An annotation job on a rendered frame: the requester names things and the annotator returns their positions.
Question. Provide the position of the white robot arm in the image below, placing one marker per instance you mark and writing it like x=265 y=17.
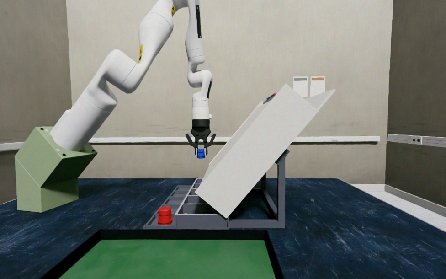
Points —
x=79 y=124

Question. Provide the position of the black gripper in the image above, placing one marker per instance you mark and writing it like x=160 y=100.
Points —
x=200 y=130

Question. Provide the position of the red plug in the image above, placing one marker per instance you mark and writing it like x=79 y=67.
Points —
x=165 y=216

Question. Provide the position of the blue plug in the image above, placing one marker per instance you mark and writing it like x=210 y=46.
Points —
x=200 y=153

